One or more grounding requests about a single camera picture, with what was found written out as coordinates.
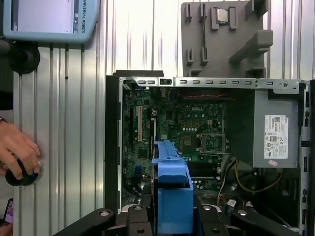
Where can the person's hand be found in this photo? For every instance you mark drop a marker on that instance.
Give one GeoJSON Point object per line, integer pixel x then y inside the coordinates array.
{"type": "Point", "coordinates": [17, 145]}

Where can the smartphone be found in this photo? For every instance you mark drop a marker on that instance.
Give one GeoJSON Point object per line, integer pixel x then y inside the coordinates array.
{"type": "Point", "coordinates": [9, 211]}

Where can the black RAM slot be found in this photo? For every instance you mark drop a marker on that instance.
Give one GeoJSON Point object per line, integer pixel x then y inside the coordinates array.
{"type": "Point", "coordinates": [204, 166]}

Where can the CPU socket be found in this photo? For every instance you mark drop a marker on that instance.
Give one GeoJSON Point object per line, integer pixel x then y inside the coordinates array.
{"type": "Point", "coordinates": [189, 143]}

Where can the green motherboard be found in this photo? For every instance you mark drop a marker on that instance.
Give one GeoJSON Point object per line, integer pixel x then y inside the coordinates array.
{"type": "Point", "coordinates": [172, 118]}

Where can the hard disk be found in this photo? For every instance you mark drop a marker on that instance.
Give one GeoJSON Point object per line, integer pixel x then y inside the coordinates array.
{"type": "Point", "coordinates": [174, 196]}

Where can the white expansion slot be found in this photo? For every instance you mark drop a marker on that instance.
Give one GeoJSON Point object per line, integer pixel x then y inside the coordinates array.
{"type": "Point", "coordinates": [140, 123]}

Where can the metal socket cover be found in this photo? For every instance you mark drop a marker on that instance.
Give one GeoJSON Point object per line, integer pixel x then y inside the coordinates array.
{"type": "Point", "coordinates": [226, 143]}

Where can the grey parts rack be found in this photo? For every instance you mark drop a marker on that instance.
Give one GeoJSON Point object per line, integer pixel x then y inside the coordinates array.
{"type": "Point", "coordinates": [221, 49]}

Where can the silver CPU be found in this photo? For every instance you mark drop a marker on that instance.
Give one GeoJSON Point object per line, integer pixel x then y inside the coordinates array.
{"type": "Point", "coordinates": [222, 16]}

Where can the black PC case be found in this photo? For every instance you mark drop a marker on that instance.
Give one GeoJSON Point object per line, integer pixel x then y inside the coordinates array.
{"type": "Point", "coordinates": [112, 147]}

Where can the grey power supply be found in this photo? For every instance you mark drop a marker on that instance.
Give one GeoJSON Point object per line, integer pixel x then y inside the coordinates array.
{"type": "Point", "coordinates": [275, 103]}

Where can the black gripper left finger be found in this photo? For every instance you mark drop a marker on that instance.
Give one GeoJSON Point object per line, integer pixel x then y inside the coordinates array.
{"type": "Point", "coordinates": [137, 221]}

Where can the black round knob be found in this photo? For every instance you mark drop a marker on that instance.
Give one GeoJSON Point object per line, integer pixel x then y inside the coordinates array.
{"type": "Point", "coordinates": [24, 59]}

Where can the pale blue teach pendant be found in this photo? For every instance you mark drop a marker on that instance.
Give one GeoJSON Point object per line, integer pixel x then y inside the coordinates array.
{"type": "Point", "coordinates": [88, 19]}

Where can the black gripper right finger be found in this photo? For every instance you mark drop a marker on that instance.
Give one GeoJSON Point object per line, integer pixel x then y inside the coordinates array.
{"type": "Point", "coordinates": [211, 221]}

